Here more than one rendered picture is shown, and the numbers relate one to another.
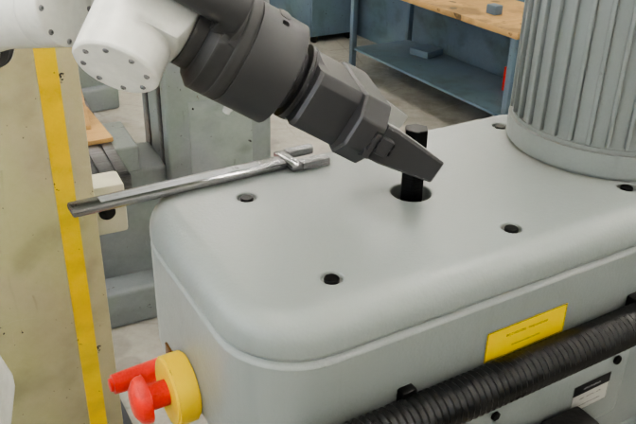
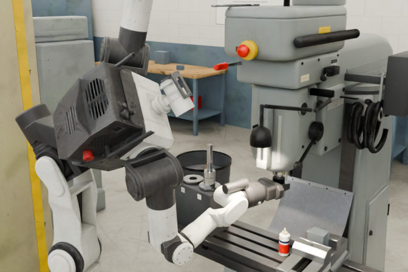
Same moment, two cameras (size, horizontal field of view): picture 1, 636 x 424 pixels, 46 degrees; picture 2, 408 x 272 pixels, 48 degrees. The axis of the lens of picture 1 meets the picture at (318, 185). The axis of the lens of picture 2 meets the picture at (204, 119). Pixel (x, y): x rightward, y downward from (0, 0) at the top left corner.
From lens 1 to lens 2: 113 cm
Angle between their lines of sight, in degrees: 22
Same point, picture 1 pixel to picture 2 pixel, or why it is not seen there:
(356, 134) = not seen: outside the picture
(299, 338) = (292, 11)
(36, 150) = (17, 110)
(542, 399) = (326, 60)
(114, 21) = not seen: outside the picture
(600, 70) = not seen: outside the picture
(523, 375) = (329, 34)
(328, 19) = not seen: hidden behind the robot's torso
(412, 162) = not seen: outside the picture
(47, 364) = (19, 235)
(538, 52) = not seen: outside the picture
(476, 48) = not seen: hidden behind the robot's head
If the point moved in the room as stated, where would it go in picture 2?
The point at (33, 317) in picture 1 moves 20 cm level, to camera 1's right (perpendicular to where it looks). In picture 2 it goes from (13, 206) to (48, 201)
